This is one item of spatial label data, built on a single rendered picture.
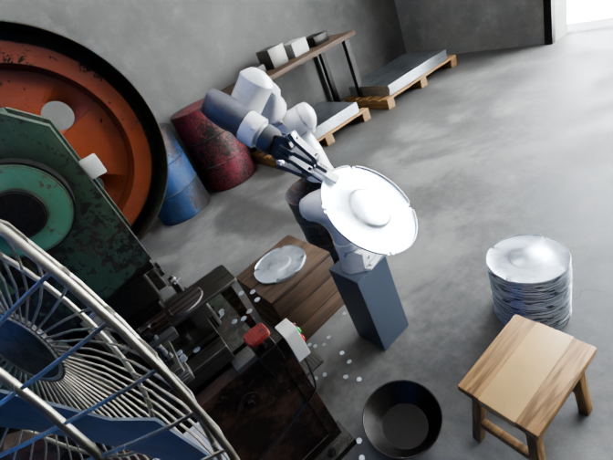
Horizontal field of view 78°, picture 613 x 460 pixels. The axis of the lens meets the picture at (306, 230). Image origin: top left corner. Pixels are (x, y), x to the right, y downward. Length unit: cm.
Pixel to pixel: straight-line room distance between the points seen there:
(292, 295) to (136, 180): 88
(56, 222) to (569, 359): 137
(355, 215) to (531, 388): 72
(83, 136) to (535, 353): 163
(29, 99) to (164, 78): 314
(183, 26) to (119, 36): 65
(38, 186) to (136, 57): 375
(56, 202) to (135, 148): 69
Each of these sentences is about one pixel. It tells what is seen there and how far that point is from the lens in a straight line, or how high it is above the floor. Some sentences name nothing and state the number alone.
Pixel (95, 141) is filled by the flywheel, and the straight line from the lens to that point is 154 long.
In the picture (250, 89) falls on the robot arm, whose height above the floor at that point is 130.
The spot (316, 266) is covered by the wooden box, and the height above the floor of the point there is 33.
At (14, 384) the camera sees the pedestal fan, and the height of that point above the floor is 138.
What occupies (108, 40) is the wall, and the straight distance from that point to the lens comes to 453.
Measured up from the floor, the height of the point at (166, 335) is 76.
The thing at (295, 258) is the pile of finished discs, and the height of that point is 36.
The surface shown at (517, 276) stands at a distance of 167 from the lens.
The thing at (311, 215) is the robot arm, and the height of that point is 78.
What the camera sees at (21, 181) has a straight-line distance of 87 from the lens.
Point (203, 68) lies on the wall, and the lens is 471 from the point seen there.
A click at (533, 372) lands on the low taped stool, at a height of 33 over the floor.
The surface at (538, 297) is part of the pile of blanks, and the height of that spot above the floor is 22.
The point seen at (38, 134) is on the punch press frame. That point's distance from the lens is 98.
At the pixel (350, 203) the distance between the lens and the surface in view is 100.
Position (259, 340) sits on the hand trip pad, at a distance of 108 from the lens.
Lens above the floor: 147
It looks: 31 degrees down
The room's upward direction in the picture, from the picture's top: 25 degrees counter-clockwise
